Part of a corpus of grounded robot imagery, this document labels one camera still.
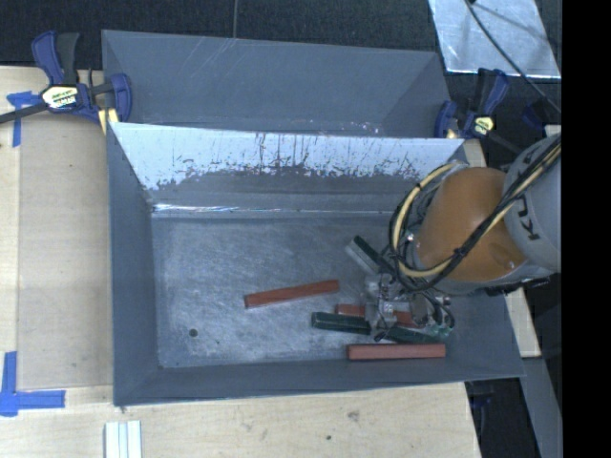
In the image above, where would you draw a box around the red-brown flat block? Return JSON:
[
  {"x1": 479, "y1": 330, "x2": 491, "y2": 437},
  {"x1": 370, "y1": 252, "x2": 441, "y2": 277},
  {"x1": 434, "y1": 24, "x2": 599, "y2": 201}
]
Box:
[
  {"x1": 243, "y1": 279, "x2": 341, "y2": 310},
  {"x1": 334, "y1": 302, "x2": 417, "y2": 327},
  {"x1": 347, "y1": 343, "x2": 448, "y2": 363}
]

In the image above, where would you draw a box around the dark green flat block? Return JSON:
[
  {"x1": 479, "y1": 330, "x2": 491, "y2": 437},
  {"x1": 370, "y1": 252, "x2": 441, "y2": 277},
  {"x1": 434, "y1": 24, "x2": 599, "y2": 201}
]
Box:
[
  {"x1": 310, "y1": 311, "x2": 373, "y2": 337},
  {"x1": 345, "y1": 235, "x2": 398, "y2": 277},
  {"x1": 381, "y1": 325, "x2": 453, "y2": 345}
]

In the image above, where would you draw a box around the grey metal bin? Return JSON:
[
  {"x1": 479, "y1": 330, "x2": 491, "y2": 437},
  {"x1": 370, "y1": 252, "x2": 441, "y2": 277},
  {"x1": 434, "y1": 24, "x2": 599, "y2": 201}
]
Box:
[{"x1": 100, "y1": 29, "x2": 527, "y2": 407}]

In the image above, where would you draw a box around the pale wood board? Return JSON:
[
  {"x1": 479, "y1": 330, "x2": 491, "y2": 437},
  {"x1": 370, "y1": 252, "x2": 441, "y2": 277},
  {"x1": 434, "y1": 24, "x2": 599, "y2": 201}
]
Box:
[{"x1": 16, "y1": 112, "x2": 116, "y2": 391}]

